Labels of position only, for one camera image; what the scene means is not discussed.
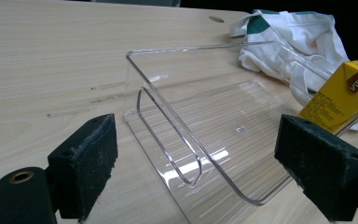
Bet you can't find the yellow drink carton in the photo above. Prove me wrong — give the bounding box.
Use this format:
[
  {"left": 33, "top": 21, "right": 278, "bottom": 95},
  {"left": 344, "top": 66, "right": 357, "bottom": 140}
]
[{"left": 297, "top": 58, "right": 358, "bottom": 135}]

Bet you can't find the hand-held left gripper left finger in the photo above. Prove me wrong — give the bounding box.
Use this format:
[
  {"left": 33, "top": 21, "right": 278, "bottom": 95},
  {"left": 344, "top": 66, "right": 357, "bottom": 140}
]
[{"left": 47, "top": 113, "right": 119, "bottom": 223}]

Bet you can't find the clear plastic storage bin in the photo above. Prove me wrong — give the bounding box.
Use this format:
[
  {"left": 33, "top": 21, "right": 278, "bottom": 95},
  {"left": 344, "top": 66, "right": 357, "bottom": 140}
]
[{"left": 124, "top": 40, "right": 358, "bottom": 224}]

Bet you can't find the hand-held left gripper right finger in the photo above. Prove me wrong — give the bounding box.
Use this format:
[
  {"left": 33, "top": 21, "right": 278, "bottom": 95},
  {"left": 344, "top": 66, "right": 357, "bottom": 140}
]
[{"left": 274, "top": 114, "right": 358, "bottom": 222}]

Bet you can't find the white and green cloth bag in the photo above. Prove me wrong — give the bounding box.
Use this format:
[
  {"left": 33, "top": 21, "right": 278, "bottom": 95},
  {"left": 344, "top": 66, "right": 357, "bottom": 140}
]
[{"left": 228, "top": 8, "right": 358, "bottom": 132}]

